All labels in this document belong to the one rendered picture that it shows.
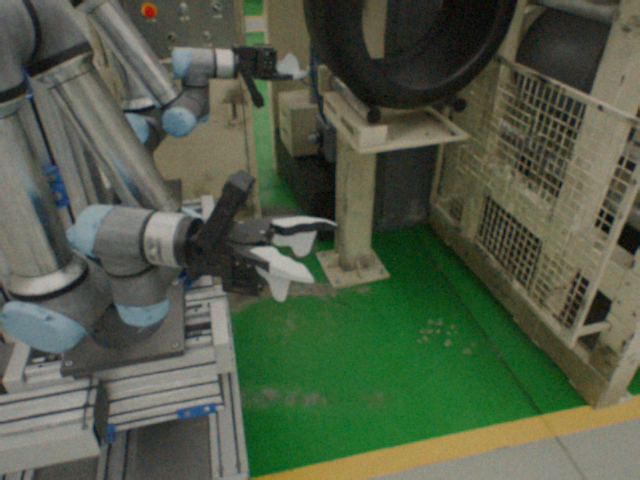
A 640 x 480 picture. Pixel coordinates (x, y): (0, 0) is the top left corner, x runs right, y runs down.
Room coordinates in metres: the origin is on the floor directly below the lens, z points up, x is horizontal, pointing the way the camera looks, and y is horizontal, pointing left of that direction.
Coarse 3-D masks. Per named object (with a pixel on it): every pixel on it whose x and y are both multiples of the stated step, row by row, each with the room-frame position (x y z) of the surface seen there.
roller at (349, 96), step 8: (336, 80) 1.69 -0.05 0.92; (336, 88) 1.66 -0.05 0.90; (344, 88) 1.61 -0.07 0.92; (344, 96) 1.59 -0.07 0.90; (352, 96) 1.53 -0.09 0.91; (352, 104) 1.52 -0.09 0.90; (360, 104) 1.47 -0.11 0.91; (368, 104) 1.44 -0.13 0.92; (360, 112) 1.45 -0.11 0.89; (368, 112) 1.40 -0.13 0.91; (376, 112) 1.40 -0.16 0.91; (368, 120) 1.40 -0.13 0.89; (376, 120) 1.41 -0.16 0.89
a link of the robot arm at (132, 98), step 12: (120, 0) 1.36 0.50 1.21; (108, 48) 1.34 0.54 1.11; (108, 60) 1.35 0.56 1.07; (120, 72) 1.33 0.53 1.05; (120, 84) 1.34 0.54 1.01; (132, 84) 1.33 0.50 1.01; (120, 96) 1.35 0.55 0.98; (132, 96) 1.33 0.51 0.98; (144, 96) 1.35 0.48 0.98; (132, 108) 1.32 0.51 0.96; (144, 108) 1.32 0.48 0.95; (156, 108) 1.35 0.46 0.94; (156, 120) 1.34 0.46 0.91
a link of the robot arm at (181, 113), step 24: (72, 0) 1.20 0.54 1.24; (96, 0) 1.21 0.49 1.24; (96, 24) 1.21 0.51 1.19; (120, 24) 1.21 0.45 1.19; (120, 48) 1.20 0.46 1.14; (144, 48) 1.22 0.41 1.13; (144, 72) 1.20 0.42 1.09; (168, 96) 1.20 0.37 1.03; (168, 120) 1.18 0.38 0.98; (192, 120) 1.20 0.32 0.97
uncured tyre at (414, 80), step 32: (320, 0) 1.41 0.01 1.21; (352, 0) 1.36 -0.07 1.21; (448, 0) 1.75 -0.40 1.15; (480, 0) 1.70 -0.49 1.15; (512, 0) 1.50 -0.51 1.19; (320, 32) 1.42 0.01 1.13; (352, 32) 1.36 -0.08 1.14; (448, 32) 1.75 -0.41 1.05; (480, 32) 1.64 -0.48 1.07; (352, 64) 1.37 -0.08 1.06; (384, 64) 1.69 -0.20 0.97; (416, 64) 1.72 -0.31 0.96; (448, 64) 1.66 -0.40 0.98; (480, 64) 1.48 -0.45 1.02; (384, 96) 1.40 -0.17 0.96; (416, 96) 1.42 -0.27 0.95; (448, 96) 1.48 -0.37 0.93
